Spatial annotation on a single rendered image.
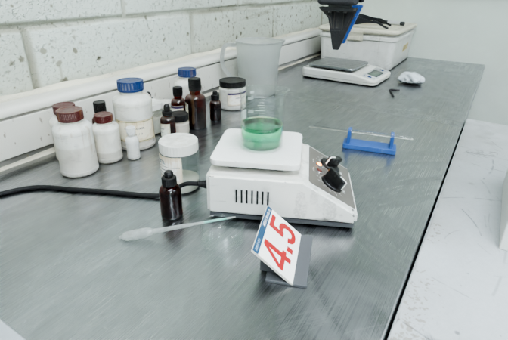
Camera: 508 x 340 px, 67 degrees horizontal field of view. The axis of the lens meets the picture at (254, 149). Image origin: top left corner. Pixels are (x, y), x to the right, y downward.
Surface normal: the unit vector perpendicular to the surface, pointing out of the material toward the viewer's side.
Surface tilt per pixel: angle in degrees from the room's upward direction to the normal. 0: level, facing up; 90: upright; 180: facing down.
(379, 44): 94
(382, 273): 0
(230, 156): 0
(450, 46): 90
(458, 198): 0
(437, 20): 90
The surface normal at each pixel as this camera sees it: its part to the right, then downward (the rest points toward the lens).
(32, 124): 0.85, 0.22
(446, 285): 0.01, -0.91
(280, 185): -0.14, 0.40
